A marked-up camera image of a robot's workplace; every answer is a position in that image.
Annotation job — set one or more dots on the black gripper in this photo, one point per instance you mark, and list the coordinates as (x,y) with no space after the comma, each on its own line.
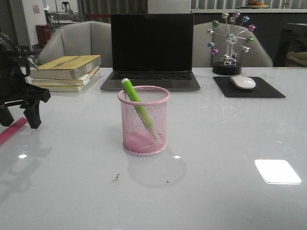
(26,95)

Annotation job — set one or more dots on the pink marker pen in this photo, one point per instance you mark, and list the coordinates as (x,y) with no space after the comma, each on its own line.
(11,130)

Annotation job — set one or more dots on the green marker pen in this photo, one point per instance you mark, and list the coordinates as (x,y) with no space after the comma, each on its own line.
(141,110)

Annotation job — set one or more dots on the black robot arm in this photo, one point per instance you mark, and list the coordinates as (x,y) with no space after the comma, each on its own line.
(14,63)

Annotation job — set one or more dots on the pink mesh pen holder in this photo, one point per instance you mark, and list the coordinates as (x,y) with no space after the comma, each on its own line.
(136,138)

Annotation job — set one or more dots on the bottom cream book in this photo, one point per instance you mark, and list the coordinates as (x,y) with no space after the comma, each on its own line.
(65,88)

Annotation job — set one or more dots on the top yellow book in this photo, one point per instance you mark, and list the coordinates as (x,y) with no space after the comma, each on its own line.
(67,67)

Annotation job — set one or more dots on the middle white book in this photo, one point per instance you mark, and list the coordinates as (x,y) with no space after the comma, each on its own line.
(81,81)

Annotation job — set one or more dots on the red trash bin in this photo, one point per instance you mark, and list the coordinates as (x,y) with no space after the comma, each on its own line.
(43,34)

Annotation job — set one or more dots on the left grey armchair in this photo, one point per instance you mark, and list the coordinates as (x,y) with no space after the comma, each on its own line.
(85,38)

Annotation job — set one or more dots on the grey armchair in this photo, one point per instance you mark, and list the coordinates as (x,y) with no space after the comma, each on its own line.
(208,49)
(85,38)

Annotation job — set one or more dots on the grey laptop computer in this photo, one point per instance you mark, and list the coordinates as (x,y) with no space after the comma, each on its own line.
(152,49)

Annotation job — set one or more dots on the right grey armchair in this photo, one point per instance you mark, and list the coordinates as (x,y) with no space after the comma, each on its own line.
(208,49)

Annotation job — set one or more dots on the ferris wheel desk ornament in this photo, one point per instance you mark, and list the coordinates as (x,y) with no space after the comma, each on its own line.
(227,65)

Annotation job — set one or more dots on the white computer mouse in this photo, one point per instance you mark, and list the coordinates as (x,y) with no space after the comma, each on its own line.
(242,82)

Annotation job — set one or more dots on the black mouse pad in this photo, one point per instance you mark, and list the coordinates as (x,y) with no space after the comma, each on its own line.
(262,89)

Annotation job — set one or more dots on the fruit bowl on counter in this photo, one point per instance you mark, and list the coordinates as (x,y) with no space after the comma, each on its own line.
(255,4)

